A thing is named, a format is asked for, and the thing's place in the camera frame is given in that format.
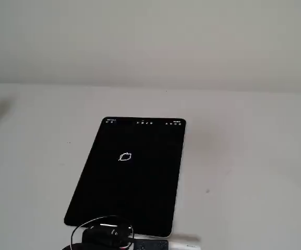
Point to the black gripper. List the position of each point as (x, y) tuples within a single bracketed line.
[(108, 232)]

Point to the black screen silver tablet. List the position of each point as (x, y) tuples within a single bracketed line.
[(134, 177)]

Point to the white stylus pencil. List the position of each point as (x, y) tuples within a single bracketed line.
[(181, 242)]

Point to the small camera circuit board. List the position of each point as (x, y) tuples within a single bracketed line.
[(151, 245)]

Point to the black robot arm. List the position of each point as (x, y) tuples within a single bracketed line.
[(87, 247)]

